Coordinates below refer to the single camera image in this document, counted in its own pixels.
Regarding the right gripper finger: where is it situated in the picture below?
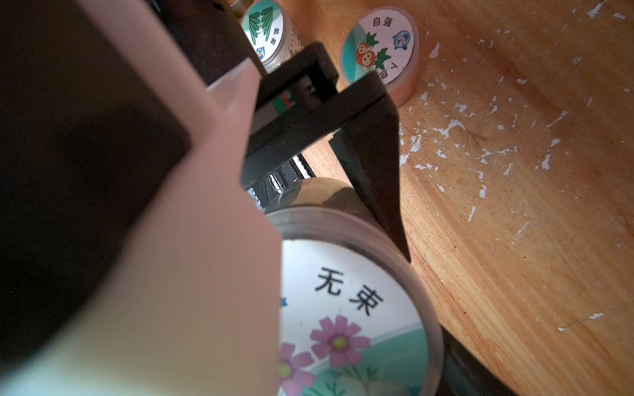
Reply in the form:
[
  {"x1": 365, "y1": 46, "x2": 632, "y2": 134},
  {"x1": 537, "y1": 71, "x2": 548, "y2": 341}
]
[{"x1": 436, "y1": 327, "x2": 515, "y2": 396}]

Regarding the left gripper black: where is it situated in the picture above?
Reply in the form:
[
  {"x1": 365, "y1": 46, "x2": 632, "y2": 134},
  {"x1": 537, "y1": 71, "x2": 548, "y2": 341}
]
[{"x1": 240, "y1": 42, "x2": 411, "y2": 262}]

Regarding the seed jar strawberry lid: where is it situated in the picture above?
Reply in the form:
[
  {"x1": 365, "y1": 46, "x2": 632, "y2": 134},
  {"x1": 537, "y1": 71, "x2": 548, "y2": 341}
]
[{"x1": 339, "y1": 7, "x2": 419, "y2": 107}]

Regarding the seed jar flower lid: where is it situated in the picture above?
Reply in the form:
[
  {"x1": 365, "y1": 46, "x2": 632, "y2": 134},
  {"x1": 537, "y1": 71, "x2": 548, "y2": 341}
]
[{"x1": 264, "y1": 178, "x2": 443, "y2": 395}]

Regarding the seed jar tree lid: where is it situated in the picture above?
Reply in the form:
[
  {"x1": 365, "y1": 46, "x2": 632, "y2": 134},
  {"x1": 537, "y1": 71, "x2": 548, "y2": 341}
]
[{"x1": 240, "y1": 0, "x2": 304, "y2": 73}]

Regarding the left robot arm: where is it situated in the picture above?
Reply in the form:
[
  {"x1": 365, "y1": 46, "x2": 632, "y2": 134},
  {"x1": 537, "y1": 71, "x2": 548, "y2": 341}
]
[{"x1": 151, "y1": 1, "x2": 409, "y2": 255}]

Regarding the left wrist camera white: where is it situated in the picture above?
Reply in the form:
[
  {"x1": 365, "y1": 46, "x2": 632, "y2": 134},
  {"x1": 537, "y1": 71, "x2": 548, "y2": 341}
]
[{"x1": 1, "y1": 1, "x2": 282, "y2": 395}]

